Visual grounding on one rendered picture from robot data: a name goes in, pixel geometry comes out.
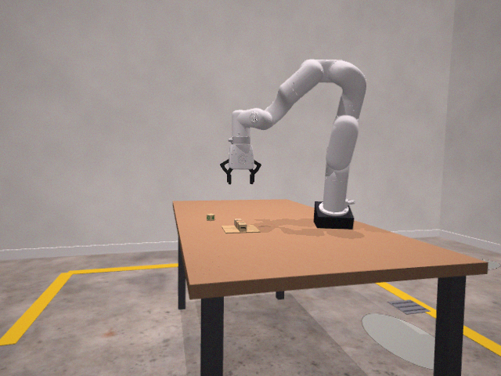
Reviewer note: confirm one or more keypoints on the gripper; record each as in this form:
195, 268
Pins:
241, 158

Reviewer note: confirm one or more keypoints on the tan flat mat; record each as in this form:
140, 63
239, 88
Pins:
233, 229

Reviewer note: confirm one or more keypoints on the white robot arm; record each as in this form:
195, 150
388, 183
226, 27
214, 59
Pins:
344, 132

